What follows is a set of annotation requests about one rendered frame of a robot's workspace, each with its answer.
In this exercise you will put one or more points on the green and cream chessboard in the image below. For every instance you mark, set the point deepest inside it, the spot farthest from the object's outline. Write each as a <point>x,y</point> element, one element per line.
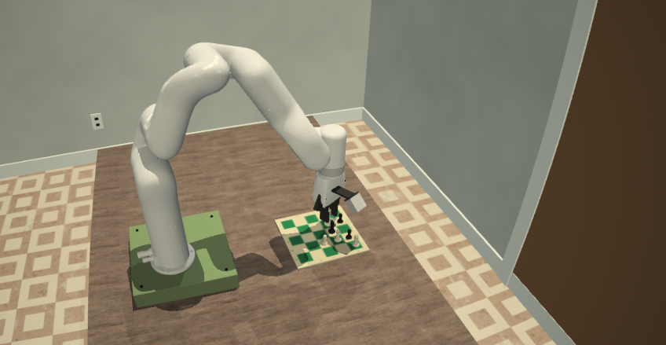
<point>303,235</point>

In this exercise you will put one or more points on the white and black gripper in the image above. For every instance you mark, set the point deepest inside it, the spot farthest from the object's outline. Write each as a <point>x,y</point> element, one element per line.
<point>322,194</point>

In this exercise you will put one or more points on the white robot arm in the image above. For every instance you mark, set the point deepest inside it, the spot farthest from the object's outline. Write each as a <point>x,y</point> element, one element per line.
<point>321,149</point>

